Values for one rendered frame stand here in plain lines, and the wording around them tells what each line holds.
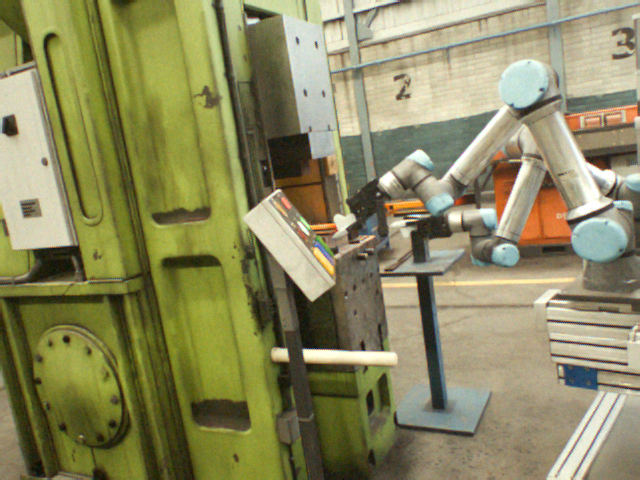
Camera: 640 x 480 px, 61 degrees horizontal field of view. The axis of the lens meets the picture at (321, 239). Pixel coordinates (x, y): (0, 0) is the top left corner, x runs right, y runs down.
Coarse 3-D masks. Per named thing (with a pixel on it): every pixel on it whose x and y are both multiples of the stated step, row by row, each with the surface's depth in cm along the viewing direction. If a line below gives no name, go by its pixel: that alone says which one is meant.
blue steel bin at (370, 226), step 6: (384, 198) 645; (372, 216) 593; (366, 222) 580; (372, 222) 595; (366, 228) 582; (372, 228) 587; (360, 234) 587; (366, 234) 585; (378, 234) 612; (378, 240) 612; (384, 240) 631; (378, 246) 603; (390, 246) 652
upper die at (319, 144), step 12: (312, 132) 197; (324, 132) 206; (276, 144) 201; (288, 144) 199; (300, 144) 197; (312, 144) 197; (324, 144) 205; (276, 156) 202; (288, 156) 200; (300, 156) 198; (312, 156) 196; (324, 156) 205
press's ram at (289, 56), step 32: (256, 32) 189; (288, 32) 186; (320, 32) 208; (256, 64) 192; (288, 64) 187; (320, 64) 207; (288, 96) 189; (320, 96) 205; (288, 128) 192; (320, 128) 203
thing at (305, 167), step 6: (294, 162) 209; (300, 162) 209; (306, 162) 213; (276, 168) 213; (282, 168) 212; (288, 168) 211; (294, 168) 210; (300, 168) 209; (306, 168) 213; (276, 174) 214; (282, 174) 213; (288, 174) 212; (294, 174) 210; (300, 174) 209; (306, 174) 212
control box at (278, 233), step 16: (256, 208) 137; (272, 208) 137; (288, 208) 156; (256, 224) 137; (272, 224) 137; (288, 224) 139; (304, 224) 162; (272, 240) 138; (288, 240) 138; (304, 240) 143; (288, 256) 139; (304, 256) 138; (288, 272) 139; (304, 272) 139; (320, 272) 139; (304, 288) 140; (320, 288) 140
